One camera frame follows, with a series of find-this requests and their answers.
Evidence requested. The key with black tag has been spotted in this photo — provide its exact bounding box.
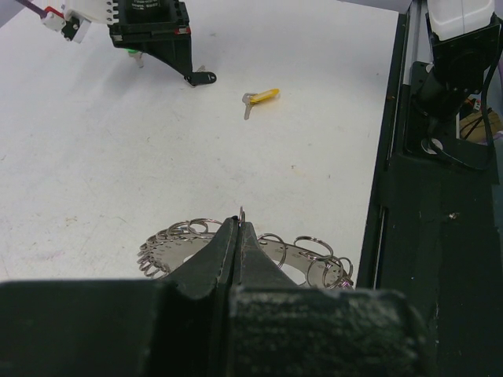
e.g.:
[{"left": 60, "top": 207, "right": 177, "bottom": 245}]
[{"left": 184, "top": 66, "right": 217, "bottom": 87}]

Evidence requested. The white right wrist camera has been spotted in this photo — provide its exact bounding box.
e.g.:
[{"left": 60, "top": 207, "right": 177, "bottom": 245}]
[{"left": 41, "top": 0, "right": 119, "bottom": 43}]

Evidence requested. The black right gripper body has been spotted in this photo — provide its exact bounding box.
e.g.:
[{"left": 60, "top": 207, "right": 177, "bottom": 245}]
[{"left": 108, "top": 1, "right": 192, "bottom": 59}]

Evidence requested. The key with green tag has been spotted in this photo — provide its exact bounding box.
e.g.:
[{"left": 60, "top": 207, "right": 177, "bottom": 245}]
[{"left": 127, "top": 49, "right": 144, "bottom": 68}]

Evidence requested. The key with long yellow tag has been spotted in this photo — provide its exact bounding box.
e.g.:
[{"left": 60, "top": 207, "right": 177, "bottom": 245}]
[{"left": 242, "top": 88, "right": 280, "bottom": 120}]

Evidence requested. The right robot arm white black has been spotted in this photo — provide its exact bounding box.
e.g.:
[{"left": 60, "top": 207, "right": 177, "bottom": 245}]
[{"left": 106, "top": 1, "right": 502, "bottom": 168}]

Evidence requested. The metal disc with keyrings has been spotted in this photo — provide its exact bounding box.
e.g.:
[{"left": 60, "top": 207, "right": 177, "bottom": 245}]
[{"left": 137, "top": 218, "right": 354, "bottom": 290}]

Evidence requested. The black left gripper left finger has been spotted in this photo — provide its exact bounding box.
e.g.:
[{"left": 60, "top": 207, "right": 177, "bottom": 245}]
[{"left": 167, "top": 217, "right": 239, "bottom": 291}]

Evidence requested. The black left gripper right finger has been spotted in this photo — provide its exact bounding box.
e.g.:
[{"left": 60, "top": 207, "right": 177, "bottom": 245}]
[{"left": 235, "top": 222, "right": 297, "bottom": 289}]

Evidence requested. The small metal keyring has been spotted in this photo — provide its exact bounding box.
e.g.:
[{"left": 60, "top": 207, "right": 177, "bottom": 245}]
[{"left": 238, "top": 206, "right": 246, "bottom": 225}]

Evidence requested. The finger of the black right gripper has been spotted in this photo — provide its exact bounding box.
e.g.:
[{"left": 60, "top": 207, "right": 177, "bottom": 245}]
[{"left": 155, "top": 49, "right": 195, "bottom": 87}]

